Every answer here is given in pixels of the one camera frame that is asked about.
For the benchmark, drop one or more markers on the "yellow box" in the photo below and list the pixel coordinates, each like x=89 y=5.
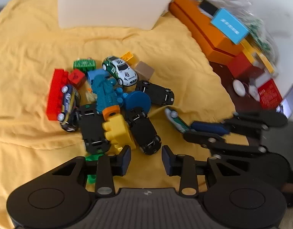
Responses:
x=258 y=54

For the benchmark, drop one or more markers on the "small yellow block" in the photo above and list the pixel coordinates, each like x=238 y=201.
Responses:
x=127 y=56

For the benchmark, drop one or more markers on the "brown cube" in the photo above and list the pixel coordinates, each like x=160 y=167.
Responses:
x=144 y=70

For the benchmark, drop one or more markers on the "white plastic container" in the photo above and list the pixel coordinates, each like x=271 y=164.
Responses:
x=108 y=9

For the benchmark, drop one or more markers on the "clear plastic bag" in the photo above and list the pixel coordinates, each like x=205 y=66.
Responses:
x=256 y=23

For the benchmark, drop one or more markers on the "white oval object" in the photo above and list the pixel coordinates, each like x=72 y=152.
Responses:
x=254 y=91
x=239 y=88

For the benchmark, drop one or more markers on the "red cube block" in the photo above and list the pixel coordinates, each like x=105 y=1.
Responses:
x=76 y=77

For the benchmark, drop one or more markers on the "green white striped toy car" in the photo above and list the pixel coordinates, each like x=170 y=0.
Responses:
x=176 y=120

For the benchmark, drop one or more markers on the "long red building brick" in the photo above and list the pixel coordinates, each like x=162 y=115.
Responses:
x=55 y=93

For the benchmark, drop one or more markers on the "toy car black underside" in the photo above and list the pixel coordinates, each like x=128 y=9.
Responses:
x=156 y=93

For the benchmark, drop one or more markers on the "bright green plastic toy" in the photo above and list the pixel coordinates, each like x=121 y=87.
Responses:
x=91 y=177

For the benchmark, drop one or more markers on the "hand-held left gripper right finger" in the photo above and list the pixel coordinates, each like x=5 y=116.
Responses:
x=166 y=159

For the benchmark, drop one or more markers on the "teal plastic toy figure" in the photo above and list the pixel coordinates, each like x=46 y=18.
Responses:
x=106 y=95

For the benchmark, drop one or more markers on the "pale translucent small toy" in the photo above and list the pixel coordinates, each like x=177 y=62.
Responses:
x=91 y=96

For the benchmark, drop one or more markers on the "yellow cloth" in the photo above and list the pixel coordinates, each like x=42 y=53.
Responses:
x=29 y=52

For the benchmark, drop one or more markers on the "small black white box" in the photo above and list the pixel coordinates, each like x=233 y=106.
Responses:
x=207 y=7

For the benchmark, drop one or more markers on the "red orange box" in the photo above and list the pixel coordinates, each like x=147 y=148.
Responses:
x=240 y=64

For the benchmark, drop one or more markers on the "dark blue toy car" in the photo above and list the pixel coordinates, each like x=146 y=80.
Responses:
x=69 y=109

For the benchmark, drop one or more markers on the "orange plastic piece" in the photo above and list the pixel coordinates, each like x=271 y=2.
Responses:
x=112 y=111

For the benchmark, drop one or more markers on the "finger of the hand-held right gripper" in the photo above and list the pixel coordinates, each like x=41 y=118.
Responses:
x=208 y=128
x=199 y=137

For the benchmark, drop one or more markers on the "grey flat device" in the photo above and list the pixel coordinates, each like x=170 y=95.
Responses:
x=289 y=102

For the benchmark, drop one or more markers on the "blue block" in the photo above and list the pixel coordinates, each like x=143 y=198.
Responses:
x=94 y=74

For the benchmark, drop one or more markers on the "large yellow building brick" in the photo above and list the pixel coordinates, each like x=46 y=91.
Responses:
x=115 y=130

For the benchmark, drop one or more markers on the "black patterned toy car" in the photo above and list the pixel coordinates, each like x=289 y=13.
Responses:
x=144 y=131

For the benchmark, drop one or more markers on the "green block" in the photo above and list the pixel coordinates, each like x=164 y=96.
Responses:
x=84 y=64

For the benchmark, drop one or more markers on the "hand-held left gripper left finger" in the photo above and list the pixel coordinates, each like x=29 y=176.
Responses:
x=127 y=159

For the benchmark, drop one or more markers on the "blue disc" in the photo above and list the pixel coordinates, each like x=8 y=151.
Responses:
x=137 y=100

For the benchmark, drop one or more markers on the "red printed box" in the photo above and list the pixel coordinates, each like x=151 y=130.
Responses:
x=268 y=95

